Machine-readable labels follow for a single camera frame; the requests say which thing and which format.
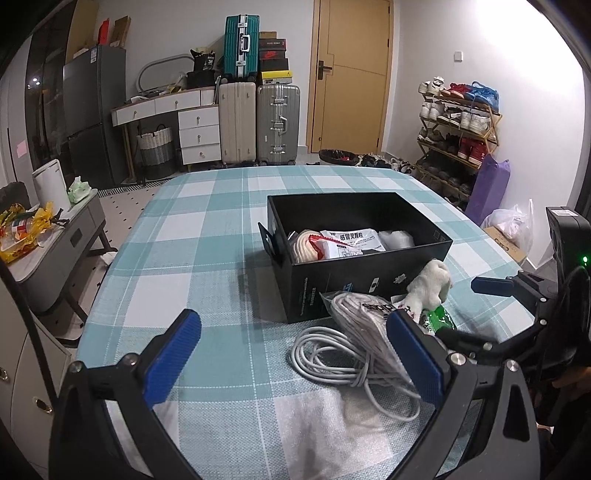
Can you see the black paper bag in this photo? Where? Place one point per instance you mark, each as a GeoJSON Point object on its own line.
{"type": "Point", "coordinates": [205, 60]}

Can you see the white bubble wrap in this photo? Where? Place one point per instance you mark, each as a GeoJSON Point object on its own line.
{"type": "Point", "coordinates": [397, 240]}

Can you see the white plastic bag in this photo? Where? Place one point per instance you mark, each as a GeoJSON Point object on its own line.
{"type": "Point", "coordinates": [510, 224]}

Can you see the blue white checkered tablecloth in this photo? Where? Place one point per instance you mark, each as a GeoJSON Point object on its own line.
{"type": "Point", "coordinates": [184, 221]}

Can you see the yellow wooden door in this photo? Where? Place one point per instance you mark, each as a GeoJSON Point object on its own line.
{"type": "Point", "coordinates": [351, 46]}

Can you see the white low cabinet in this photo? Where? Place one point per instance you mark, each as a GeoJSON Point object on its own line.
{"type": "Point", "coordinates": [23, 378]}

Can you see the wooden shoe rack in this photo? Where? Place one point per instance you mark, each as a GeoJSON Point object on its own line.
{"type": "Point", "coordinates": [494, 134]}

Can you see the rows of sneakers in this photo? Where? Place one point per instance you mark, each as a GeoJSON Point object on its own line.
{"type": "Point", "coordinates": [482, 94]}

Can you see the black white striped mat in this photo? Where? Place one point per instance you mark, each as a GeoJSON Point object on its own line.
{"type": "Point", "coordinates": [134, 187]}

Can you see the silver suitcase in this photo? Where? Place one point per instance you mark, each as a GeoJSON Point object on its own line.
{"type": "Point", "coordinates": [277, 124]}

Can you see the white small appliance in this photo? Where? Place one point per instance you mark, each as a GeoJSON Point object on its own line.
{"type": "Point", "coordinates": [51, 182]}

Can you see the dark glass cabinet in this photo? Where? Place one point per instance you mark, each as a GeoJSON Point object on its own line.
{"type": "Point", "coordinates": [46, 83]}

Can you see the plain black shoe box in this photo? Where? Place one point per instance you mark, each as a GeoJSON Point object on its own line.
{"type": "Point", "coordinates": [273, 65]}

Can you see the grey refrigerator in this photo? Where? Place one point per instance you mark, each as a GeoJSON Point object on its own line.
{"type": "Point", "coordinates": [92, 101]}

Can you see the white grey woven basket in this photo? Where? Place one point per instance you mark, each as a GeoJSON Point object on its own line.
{"type": "Point", "coordinates": [154, 147]}

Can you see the green packet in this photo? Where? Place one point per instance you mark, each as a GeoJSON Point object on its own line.
{"type": "Point", "coordinates": [436, 318]}

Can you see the black storage box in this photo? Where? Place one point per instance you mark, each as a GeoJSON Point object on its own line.
{"type": "Point", "coordinates": [323, 286]}

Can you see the grey side table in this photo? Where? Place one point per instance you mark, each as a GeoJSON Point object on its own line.
{"type": "Point", "coordinates": [55, 249]}

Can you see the black shoe box white label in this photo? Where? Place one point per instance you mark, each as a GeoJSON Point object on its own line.
{"type": "Point", "coordinates": [272, 44]}

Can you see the red paper bag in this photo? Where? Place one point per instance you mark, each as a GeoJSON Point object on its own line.
{"type": "Point", "coordinates": [104, 32]}

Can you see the oval grey frame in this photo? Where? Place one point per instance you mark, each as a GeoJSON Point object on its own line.
{"type": "Point", "coordinates": [159, 60]}

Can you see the open cardboard carton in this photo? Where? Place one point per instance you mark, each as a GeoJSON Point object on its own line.
{"type": "Point", "coordinates": [503, 247]}

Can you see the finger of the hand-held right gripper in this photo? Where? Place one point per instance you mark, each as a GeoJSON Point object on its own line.
{"type": "Point", "coordinates": [480, 347]}
{"type": "Point", "coordinates": [491, 285]}

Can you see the white ribbed wardrobe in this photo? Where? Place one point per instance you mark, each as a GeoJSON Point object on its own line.
{"type": "Point", "coordinates": [11, 115]}

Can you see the white drawer unit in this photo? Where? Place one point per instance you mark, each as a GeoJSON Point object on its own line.
{"type": "Point", "coordinates": [199, 136]}

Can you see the yellow snack bags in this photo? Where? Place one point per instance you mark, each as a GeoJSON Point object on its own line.
{"type": "Point", "coordinates": [18, 244]}

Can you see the pile of dark slippers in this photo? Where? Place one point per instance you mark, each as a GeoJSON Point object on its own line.
{"type": "Point", "coordinates": [341, 157]}

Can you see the brown shoe box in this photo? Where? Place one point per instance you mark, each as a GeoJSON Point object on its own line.
{"type": "Point", "coordinates": [268, 35]}

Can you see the green wet wipes pack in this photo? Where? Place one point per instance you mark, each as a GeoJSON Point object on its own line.
{"type": "Point", "coordinates": [79, 190]}

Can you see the flat cardboard sheet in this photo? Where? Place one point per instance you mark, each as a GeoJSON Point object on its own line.
{"type": "Point", "coordinates": [85, 27]}

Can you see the red zip bag of packets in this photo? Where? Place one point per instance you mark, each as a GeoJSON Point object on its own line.
{"type": "Point", "coordinates": [351, 242]}

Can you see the brown cardboard box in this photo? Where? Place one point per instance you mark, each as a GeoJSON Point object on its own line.
{"type": "Point", "coordinates": [122, 32]}

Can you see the pink paper note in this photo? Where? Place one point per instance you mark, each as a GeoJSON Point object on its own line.
{"type": "Point", "coordinates": [21, 148]}

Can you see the dark cloth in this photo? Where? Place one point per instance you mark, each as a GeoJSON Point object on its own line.
{"type": "Point", "coordinates": [14, 196]}

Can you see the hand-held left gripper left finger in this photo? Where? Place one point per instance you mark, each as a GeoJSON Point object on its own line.
{"type": "Point", "coordinates": [171, 355]}

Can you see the white plush toy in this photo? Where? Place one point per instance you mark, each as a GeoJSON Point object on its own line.
{"type": "Point", "coordinates": [431, 281]}

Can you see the white desk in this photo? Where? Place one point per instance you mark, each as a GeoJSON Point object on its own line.
{"type": "Point", "coordinates": [143, 105]}

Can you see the black shoe box red logo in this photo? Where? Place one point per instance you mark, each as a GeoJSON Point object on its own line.
{"type": "Point", "coordinates": [272, 54]}

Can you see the beige suitcase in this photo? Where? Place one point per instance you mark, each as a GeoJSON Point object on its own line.
{"type": "Point", "coordinates": [238, 124]}

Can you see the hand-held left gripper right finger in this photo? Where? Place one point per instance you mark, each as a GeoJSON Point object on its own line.
{"type": "Point", "coordinates": [413, 357]}

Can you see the purple bag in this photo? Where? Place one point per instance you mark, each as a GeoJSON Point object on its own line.
{"type": "Point", "coordinates": [487, 189]}

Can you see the teal suitcase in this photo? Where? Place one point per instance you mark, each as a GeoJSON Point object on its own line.
{"type": "Point", "coordinates": [233, 46]}

